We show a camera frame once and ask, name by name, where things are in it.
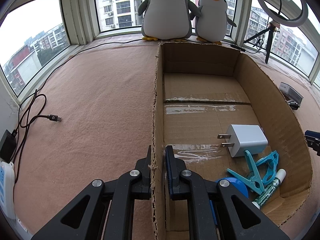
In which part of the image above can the white power strip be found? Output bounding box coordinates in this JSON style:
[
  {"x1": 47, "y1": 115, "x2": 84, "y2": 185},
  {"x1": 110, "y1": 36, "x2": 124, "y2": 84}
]
[{"x1": 0, "y1": 161, "x2": 16, "y2": 220}]

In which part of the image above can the blue round tape measure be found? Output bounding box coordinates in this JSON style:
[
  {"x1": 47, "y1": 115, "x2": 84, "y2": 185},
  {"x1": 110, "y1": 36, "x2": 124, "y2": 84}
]
[{"x1": 215, "y1": 177, "x2": 249, "y2": 198}]

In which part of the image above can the grey white square box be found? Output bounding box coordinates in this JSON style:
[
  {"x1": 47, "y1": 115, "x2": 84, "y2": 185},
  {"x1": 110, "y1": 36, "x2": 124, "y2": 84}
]
[{"x1": 279, "y1": 82, "x2": 303, "y2": 105}]

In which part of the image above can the green white glue stick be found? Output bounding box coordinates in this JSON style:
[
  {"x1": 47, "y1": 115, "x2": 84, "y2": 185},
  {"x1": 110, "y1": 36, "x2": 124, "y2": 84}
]
[{"x1": 252, "y1": 168, "x2": 286, "y2": 209}]

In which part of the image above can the teal plastic clip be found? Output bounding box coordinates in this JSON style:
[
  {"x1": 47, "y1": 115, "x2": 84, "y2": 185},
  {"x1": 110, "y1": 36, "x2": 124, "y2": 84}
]
[{"x1": 227, "y1": 150, "x2": 265, "y2": 195}]

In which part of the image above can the small grey penguin plush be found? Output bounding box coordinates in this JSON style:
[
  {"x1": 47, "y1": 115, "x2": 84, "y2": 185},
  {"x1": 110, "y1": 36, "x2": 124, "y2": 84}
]
[{"x1": 190, "y1": 0, "x2": 236, "y2": 44}]

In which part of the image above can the black charger plug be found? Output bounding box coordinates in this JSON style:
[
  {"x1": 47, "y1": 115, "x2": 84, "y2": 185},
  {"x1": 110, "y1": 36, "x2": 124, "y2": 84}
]
[{"x1": 0, "y1": 129, "x2": 17, "y2": 163}]

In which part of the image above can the brown cardboard box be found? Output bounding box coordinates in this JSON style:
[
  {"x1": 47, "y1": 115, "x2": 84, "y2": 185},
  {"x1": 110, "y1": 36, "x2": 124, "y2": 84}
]
[{"x1": 151, "y1": 42, "x2": 313, "y2": 239}]

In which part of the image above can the black tripod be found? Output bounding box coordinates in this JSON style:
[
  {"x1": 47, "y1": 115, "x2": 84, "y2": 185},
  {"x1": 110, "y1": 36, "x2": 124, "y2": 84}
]
[{"x1": 244, "y1": 20, "x2": 280, "y2": 64}]

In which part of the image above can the black usb cable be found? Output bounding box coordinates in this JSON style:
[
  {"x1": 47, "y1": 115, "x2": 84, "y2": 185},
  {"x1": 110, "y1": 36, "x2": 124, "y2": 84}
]
[{"x1": 12, "y1": 41, "x2": 161, "y2": 183}]

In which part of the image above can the teal small clip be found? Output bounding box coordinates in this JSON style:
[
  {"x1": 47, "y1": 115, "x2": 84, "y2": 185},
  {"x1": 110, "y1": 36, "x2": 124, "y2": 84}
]
[{"x1": 255, "y1": 151, "x2": 279, "y2": 186}]

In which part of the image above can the white ring light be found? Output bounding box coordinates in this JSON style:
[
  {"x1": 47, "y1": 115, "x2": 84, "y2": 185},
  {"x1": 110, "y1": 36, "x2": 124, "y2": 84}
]
[{"x1": 257, "y1": 0, "x2": 309, "y2": 27}]

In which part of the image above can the black inline cable remote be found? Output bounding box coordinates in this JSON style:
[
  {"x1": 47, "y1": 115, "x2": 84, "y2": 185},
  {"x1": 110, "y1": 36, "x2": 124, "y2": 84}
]
[{"x1": 230, "y1": 44, "x2": 246, "y2": 52}]

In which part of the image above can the large grey penguin plush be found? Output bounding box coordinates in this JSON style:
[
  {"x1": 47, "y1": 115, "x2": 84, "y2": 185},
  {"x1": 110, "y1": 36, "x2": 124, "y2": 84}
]
[{"x1": 138, "y1": 0, "x2": 201, "y2": 41}]

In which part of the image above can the white power adapter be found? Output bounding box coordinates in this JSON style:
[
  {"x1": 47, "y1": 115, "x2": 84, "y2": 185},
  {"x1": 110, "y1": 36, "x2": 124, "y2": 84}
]
[{"x1": 217, "y1": 124, "x2": 268, "y2": 158}]

